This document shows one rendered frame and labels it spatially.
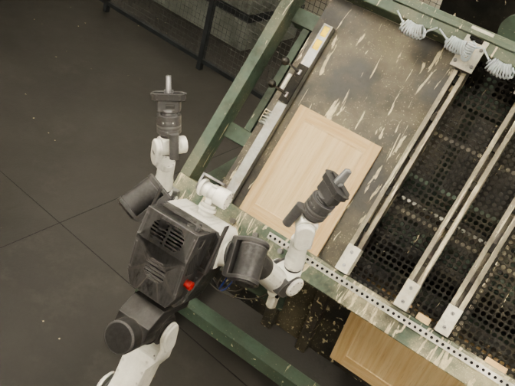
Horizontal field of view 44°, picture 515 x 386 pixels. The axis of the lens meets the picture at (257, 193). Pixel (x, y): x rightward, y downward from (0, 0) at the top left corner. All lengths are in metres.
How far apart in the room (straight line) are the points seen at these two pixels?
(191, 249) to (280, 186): 1.07
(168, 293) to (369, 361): 1.46
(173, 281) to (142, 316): 0.19
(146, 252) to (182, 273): 0.14
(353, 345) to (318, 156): 0.96
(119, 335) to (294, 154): 1.27
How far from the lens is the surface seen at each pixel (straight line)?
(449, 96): 2.84
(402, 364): 3.16
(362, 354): 3.23
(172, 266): 1.98
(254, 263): 2.01
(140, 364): 2.34
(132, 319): 2.11
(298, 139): 2.94
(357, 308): 2.77
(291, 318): 3.36
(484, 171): 2.76
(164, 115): 2.27
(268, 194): 2.93
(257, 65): 3.10
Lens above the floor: 2.64
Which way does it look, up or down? 34 degrees down
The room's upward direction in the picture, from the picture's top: 17 degrees clockwise
